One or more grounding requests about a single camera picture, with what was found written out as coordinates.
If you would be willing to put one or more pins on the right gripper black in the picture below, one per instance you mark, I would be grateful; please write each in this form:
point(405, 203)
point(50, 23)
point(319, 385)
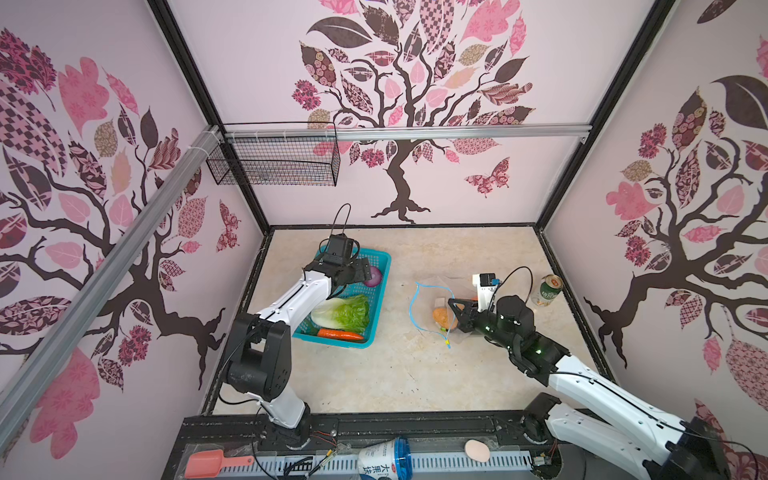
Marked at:
point(467, 315)

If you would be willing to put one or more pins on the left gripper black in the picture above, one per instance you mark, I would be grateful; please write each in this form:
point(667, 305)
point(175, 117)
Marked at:
point(361, 268)

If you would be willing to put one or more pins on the purple onion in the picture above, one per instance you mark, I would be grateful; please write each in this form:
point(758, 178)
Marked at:
point(375, 277)

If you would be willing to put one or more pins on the teal plastic basket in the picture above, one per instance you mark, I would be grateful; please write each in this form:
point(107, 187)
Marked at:
point(307, 330)

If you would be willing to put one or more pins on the green lettuce cabbage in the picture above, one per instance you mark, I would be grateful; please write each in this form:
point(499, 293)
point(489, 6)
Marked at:
point(348, 314)

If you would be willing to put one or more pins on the yellow potato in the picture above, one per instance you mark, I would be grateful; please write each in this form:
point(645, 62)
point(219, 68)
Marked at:
point(444, 318)

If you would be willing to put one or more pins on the orange carrot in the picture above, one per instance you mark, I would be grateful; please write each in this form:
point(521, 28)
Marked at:
point(341, 335)

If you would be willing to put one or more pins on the clear zip bag blue zipper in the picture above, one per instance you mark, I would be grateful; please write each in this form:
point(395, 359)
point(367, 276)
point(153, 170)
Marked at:
point(429, 310)

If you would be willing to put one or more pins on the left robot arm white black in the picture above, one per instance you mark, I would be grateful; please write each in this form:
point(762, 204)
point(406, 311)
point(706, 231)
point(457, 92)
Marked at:
point(258, 354)

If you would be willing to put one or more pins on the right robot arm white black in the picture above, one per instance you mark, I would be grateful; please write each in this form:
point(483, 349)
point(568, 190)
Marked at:
point(585, 409)

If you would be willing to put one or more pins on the green drink can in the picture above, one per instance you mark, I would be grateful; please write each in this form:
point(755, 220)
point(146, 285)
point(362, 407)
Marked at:
point(548, 289)

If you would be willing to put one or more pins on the white blue yogurt cup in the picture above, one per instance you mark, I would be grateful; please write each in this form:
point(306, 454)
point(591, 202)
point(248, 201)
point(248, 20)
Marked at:
point(386, 460)

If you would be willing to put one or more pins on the red plastic scoop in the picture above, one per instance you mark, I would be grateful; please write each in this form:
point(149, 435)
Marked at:
point(208, 464)

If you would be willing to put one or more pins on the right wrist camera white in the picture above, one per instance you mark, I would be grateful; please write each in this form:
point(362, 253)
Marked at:
point(486, 285)

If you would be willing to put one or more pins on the black wire basket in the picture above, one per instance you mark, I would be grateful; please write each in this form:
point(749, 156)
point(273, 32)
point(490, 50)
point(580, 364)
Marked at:
point(285, 153)

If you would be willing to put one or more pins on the aluminium rail back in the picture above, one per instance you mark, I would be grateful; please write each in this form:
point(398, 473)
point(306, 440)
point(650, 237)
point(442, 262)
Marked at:
point(408, 132)

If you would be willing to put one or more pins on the aluminium rail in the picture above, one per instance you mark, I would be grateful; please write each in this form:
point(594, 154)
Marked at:
point(408, 132)
point(23, 391)

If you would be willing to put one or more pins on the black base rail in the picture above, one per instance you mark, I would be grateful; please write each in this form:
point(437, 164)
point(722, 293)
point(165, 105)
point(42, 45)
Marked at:
point(339, 434)

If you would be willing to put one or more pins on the white cable tray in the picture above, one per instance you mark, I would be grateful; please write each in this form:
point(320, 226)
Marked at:
point(346, 466)

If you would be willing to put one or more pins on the aluminium rail left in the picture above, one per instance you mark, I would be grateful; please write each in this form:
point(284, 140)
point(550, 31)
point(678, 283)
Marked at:
point(23, 391)

